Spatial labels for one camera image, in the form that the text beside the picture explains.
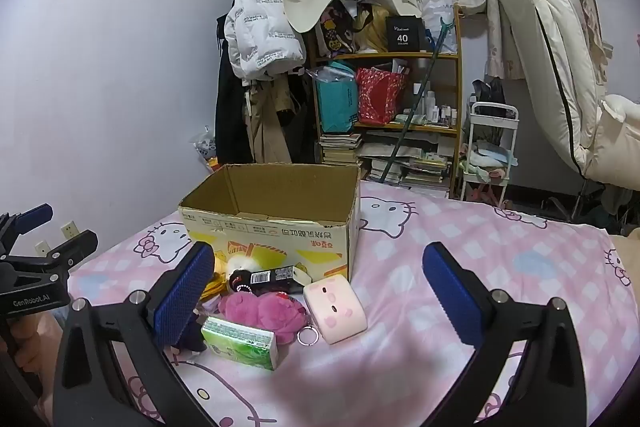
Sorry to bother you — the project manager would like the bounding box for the yellow bag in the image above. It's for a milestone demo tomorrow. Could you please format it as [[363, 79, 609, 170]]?
[[352, 4, 391, 52]]

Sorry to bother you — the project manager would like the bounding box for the black garment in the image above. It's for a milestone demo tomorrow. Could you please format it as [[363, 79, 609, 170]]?
[[277, 72, 317, 164]]

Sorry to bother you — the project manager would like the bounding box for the green pole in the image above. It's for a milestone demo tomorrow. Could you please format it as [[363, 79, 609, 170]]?
[[377, 19, 453, 184]]

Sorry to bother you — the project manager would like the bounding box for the beige coat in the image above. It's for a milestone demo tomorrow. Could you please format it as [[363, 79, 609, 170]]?
[[242, 77, 293, 165]]

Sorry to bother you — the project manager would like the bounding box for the pink printed bed sheet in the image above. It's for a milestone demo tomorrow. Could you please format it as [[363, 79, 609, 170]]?
[[65, 179, 640, 427]]

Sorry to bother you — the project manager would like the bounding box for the dark printed bag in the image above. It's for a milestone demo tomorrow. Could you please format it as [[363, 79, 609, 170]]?
[[320, 2, 361, 55]]

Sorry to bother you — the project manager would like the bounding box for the pink plush toy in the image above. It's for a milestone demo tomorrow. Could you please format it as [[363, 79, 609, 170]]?
[[217, 291, 312, 345]]

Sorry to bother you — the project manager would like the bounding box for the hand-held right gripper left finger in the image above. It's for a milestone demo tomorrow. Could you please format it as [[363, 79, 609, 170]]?
[[52, 241, 217, 427]]

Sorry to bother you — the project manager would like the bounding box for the black bag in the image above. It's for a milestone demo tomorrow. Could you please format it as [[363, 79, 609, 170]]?
[[472, 77, 506, 105]]

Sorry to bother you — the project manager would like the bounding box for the black box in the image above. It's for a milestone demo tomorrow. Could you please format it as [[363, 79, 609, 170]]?
[[385, 14, 426, 52]]

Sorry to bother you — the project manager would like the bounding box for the black barcode packet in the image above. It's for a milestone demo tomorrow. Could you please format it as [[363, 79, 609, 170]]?
[[228, 266, 297, 297]]

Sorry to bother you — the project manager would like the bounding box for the white puffer jacket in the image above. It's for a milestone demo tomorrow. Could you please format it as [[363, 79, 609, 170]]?
[[223, 0, 307, 82]]

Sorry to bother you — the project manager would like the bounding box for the brown cardboard box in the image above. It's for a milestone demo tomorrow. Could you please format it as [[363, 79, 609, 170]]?
[[177, 163, 362, 283]]

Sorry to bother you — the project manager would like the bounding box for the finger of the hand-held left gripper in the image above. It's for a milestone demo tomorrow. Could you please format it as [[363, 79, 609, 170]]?
[[0, 203, 54, 254], [27, 230, 99, 280]]

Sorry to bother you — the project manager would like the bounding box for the pile of magazines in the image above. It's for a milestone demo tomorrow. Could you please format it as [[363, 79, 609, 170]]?
[[360, 139, 451, 198]]

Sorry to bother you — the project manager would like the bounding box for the black coat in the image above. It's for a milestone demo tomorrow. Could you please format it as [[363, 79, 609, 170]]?
[[215, 14, 253, 165]]

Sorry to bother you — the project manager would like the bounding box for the dark plush toy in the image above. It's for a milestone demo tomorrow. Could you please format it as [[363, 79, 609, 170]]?
[[172, 312, 208, 353]]

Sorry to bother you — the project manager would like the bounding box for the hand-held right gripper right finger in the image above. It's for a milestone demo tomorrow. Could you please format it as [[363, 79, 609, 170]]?
[[422, 242, 588, 427]]

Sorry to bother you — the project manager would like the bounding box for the cream felt sheet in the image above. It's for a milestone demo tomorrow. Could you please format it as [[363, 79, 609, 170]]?
[[282, 0, 416, 34]]

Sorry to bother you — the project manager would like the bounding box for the white plastic bag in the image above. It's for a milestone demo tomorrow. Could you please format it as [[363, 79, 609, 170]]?
[[417, 0, 458, 55]]

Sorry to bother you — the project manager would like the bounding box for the pink pig squishy toy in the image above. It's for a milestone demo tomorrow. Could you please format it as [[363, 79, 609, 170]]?
[[303, 273, 368, 346]]

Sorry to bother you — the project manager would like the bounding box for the clear plastic floor bag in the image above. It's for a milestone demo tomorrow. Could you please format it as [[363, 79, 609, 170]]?
[[192, 127, 218, 160]]

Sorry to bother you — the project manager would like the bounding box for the teal bag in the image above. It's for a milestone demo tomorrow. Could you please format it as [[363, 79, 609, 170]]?
[[315, 62, 359, 134]]

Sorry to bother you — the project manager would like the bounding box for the stack of books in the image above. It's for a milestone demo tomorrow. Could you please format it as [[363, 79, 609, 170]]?
[[318, 133, 363, 165]]

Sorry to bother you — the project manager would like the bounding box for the yellow plush toy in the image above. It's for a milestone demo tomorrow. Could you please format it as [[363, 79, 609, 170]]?
[[201, 248, 232, 304]]

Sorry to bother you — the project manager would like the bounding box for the person's left hand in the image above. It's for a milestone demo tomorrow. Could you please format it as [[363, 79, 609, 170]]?
[[0, 314, 63, 425]]

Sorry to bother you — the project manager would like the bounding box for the wooden shelf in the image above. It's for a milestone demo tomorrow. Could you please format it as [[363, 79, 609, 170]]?
[[305, 4, 463, 200]]

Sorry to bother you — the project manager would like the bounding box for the cream padded chair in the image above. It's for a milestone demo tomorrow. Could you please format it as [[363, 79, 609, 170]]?
[[497, 0, 640, 223]]

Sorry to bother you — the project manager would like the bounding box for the green tissue pack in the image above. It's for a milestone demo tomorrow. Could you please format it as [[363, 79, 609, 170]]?
[[201, 316, 277, 372]]

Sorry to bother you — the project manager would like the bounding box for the white fluffy ball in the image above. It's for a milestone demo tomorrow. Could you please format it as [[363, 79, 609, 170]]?
[[225, 255, 264, 276]]

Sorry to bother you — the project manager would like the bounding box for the red patterned bag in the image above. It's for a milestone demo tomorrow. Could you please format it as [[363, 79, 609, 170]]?
[[356, 67, 408, 126]]

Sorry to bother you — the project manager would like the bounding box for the white trolley cart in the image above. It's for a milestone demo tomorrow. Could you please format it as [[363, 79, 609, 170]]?
[[457, 102, 519, 208]]

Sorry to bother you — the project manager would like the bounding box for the group of small cosmetic bottles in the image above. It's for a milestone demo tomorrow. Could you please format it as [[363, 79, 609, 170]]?
[[415, 89, 458, 125]]

